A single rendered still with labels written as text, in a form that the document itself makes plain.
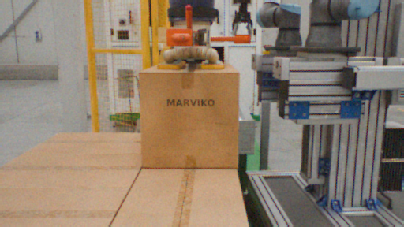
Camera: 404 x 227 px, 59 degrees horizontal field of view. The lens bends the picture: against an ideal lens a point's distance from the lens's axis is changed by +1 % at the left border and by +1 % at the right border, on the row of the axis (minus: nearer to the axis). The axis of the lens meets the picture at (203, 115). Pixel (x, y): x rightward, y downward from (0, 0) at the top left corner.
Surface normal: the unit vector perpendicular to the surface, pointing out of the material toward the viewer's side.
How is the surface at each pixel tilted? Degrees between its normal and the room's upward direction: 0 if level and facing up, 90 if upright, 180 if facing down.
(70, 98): 90
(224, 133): 90
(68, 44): 90
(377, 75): 90
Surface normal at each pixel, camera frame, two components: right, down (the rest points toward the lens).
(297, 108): 0.07, 0.20
